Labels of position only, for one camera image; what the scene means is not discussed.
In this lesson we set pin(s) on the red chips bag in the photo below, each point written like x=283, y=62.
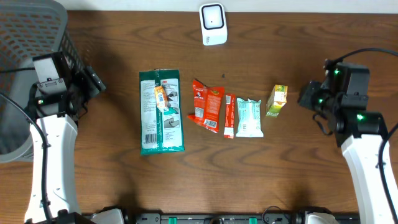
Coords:
x=207, y=104

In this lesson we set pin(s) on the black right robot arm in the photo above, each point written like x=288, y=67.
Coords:
x=361, y=135

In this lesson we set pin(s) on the green snack bag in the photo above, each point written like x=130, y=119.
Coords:
x=160, y=132

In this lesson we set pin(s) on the red snack stick packet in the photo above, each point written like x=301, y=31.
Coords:
x=229, y=118

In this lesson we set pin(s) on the green yellow juice carton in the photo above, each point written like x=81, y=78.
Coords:
x=277, y=100

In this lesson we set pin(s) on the white barcode scanner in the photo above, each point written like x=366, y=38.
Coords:
x=213, y=24

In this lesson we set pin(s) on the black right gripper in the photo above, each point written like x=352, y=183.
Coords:
x=310, y=88

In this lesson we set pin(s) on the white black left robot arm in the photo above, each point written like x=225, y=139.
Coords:
x=55, y=104

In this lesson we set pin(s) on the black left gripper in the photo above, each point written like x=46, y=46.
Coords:
x=91, y=81

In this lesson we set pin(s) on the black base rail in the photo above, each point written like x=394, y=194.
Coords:
x=156, y=218

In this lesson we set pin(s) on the light blue snack packet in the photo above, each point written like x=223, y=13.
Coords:
x=249, y=114

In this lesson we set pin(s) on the grey plastic mesh basket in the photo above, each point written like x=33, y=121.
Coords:
x=28, y=29

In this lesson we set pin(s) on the orange snack box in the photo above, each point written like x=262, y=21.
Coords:
x=161, y=99

